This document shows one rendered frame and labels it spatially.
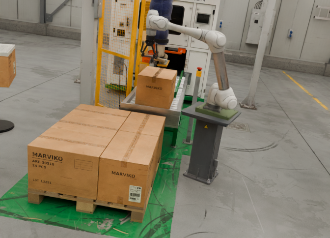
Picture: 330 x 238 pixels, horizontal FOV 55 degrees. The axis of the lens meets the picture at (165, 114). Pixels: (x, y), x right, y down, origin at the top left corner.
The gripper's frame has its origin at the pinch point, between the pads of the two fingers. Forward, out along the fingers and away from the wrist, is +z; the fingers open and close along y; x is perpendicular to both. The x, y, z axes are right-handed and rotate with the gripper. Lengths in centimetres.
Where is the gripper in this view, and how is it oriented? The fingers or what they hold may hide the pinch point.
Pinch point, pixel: (148, 58)
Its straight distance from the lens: 288.2
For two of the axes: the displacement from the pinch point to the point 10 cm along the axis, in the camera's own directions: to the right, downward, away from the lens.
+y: -9.9, -1.5, 0.7
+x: -1.1, 3.1, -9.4
